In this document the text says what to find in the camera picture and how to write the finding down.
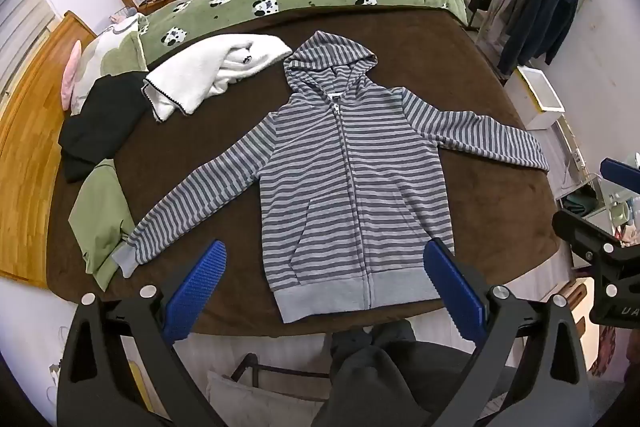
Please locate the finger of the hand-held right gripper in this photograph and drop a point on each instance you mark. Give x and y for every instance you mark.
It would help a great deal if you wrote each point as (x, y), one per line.
(622, 174)
(580, 229)

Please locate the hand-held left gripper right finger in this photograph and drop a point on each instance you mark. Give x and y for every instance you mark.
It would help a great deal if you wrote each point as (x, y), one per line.
(455, 292)

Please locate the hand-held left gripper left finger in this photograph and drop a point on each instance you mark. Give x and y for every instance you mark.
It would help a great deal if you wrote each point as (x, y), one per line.
(200, 287)

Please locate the grey striped zip hoodie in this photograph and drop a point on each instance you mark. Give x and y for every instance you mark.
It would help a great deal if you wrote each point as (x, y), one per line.
(350, 187)

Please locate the red patterned cloth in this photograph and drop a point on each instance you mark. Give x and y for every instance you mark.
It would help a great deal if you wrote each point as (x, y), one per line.
(605, 349)

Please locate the brown blanket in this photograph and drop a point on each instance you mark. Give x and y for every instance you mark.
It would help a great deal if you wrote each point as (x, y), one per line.
(475, 217)

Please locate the white box with yellow lid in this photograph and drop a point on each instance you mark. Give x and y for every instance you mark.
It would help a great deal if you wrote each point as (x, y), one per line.
(537, 99)

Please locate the person's dark trousers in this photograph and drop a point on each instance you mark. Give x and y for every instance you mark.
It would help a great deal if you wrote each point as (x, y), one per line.
(380, 382)

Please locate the light green folded garment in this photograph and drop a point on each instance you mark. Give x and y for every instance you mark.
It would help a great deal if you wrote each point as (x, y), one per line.
(97, 217)

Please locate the grey cushion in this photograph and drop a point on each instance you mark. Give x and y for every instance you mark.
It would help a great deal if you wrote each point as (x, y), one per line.
(260, 407)

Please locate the black folded garment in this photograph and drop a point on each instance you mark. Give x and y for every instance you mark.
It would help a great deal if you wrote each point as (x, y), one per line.
(105, 122)

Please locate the white fleece garment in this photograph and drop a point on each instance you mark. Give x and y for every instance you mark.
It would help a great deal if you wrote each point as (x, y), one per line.
(200, 77)

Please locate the wooden headboard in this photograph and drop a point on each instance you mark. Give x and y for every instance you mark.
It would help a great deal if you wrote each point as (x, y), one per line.
(30, 157)

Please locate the pink plush pillow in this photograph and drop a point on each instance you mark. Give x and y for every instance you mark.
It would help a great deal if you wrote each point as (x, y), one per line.
(70, 77)

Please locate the floral print pillow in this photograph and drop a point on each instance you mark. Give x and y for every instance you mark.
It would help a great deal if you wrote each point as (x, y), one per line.
(110, 52)

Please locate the striped window blinds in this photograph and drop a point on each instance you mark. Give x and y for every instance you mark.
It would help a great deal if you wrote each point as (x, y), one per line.
(20, 17)

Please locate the black metal frame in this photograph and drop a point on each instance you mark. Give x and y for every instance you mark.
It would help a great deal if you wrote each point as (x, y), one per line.
(250, 364)

